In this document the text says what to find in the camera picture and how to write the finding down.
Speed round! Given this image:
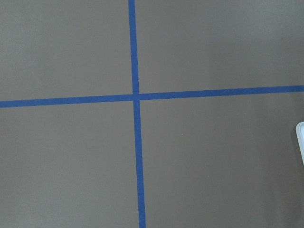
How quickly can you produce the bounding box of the white plastic rack tray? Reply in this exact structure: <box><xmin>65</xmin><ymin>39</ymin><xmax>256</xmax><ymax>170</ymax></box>
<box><xmin>295</xmin><ymin>122</ymin><xmax>304</xmax><ymax>164</ymax></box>

